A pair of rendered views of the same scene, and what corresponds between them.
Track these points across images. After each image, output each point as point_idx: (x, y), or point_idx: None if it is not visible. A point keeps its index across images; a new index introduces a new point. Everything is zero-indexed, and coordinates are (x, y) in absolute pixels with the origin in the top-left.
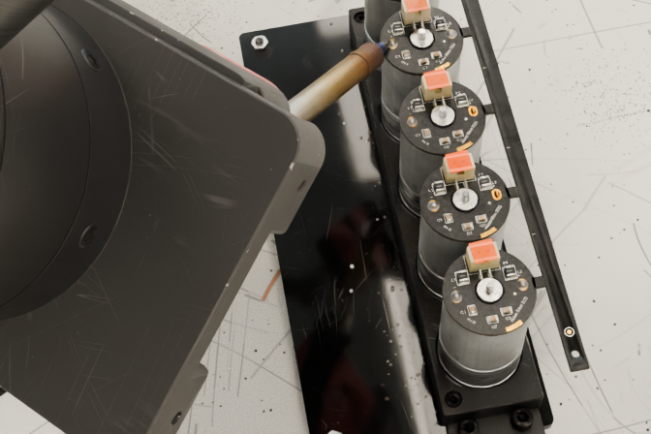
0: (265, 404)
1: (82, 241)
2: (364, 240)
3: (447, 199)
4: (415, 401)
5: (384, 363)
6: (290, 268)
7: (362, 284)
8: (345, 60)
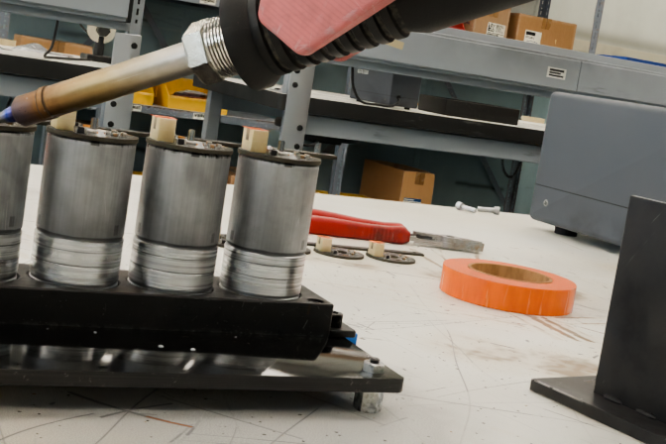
0: (330, 433)
1: None
2: (125, 339)
3: (190, 145)
4: (309, 342)
5: (275, 347)
6: (169, 369)
7: (182, 345)
8: (59, 82)
